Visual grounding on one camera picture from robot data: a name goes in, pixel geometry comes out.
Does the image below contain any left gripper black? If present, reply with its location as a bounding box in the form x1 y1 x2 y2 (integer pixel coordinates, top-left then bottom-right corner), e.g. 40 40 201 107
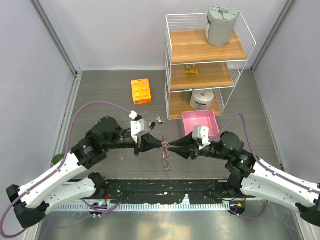
103 131 163 156

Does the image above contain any green lime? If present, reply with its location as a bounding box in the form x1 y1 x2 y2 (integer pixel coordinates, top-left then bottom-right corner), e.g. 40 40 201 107
51 154 64 166

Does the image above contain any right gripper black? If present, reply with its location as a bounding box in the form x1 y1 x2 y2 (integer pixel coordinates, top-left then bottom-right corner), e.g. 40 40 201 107
168 130 231 160

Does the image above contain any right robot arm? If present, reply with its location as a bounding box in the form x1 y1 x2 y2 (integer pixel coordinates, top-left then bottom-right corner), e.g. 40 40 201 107
168 131 320 226

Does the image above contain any black tag key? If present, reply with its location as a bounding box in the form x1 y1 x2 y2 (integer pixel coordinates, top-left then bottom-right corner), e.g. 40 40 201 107
148 121 156 130

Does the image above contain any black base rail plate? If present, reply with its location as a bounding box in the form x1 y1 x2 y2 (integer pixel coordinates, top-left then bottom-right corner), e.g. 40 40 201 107
103 179 244 205

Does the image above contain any pink open box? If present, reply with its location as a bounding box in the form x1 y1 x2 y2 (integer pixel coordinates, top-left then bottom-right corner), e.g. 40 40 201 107
182 110 220 137

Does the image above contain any metal keyring holder red grip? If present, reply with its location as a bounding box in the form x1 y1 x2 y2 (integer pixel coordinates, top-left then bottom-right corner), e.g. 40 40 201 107
162 136 171 171

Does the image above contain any white slotted cable duct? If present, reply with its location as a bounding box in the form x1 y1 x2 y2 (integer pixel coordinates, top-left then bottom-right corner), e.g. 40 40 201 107
55 201 230 212

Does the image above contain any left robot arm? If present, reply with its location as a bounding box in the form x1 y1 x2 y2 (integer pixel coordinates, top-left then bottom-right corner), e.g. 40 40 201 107
6 116 162 229

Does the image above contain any white wire shelf rack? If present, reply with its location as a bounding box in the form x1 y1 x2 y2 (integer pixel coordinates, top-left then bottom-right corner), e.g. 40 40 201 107
164 12 256 120

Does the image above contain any yellow snack packet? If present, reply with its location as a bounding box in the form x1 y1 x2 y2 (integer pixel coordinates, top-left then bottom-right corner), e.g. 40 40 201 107
185 64 199 75

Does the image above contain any white paper roll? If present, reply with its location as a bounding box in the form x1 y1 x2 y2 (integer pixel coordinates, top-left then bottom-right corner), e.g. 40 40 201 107
190 89 215 111

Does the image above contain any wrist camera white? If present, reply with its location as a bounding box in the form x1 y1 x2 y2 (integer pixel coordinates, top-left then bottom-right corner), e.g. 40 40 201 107
129 110 149 144
192 125 210 146

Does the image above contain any grey wrapped paper roll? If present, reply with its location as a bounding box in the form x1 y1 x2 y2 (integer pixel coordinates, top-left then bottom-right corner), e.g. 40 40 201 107
205 4 238 47

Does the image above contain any orange cardboard box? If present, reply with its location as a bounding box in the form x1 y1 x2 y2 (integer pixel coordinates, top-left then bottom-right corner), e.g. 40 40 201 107
131 78 152 105

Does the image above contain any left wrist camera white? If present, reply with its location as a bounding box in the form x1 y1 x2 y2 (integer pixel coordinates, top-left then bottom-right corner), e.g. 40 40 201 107
129 110 149 144

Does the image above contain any grey can on shelf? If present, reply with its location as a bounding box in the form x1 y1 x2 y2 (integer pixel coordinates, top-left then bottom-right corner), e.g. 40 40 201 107
180 90 193 102

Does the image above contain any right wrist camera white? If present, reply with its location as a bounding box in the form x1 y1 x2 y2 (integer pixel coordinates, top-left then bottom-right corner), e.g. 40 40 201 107
192 125 210 146

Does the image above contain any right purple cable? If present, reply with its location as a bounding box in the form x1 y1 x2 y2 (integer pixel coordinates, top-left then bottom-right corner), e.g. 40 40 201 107
209 112 320 220

